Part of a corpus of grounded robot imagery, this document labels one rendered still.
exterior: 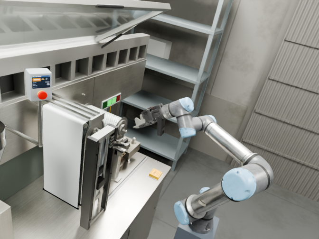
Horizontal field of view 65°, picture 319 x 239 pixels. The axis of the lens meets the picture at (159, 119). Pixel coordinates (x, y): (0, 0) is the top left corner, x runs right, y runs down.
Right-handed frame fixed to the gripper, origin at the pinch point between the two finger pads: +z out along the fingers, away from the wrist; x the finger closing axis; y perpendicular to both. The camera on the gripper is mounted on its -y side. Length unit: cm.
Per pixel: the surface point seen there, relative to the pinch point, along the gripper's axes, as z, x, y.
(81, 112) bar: 5.4, 27.0, 20.6
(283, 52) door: -74, -210, -16
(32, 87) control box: -11, 57, 35
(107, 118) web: 15.8, 1.8, 10.6
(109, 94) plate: 38, -38, 23
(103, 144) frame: -0.8, 30.4, 3.1
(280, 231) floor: -16, -126, -186
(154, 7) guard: -38, -1, 50
